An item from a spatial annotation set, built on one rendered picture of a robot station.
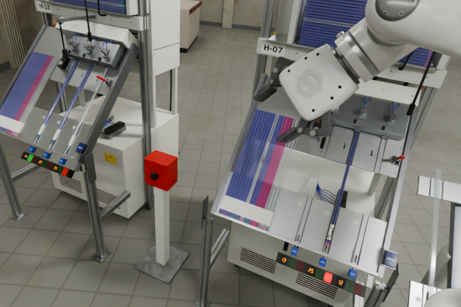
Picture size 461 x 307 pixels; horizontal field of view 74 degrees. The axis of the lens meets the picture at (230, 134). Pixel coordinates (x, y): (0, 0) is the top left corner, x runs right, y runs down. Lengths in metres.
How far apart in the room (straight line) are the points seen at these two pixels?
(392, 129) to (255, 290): 1.21
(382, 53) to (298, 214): 0.93
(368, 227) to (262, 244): 0.69
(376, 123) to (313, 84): 0.89
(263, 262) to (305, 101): 1.50
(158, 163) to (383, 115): 1.04
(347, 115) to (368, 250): 0.54
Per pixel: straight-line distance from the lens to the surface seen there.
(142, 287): 2.03
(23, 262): 2.34
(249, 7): 10.26
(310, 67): 0.53
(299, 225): 1.32
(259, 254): 1.90
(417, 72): 1.46
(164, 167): 1.54
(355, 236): 1.34
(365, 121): 1.39
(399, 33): 0.44
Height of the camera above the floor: 1.65
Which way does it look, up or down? 28 degrees down
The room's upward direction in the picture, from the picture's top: 6 degrees clockwise
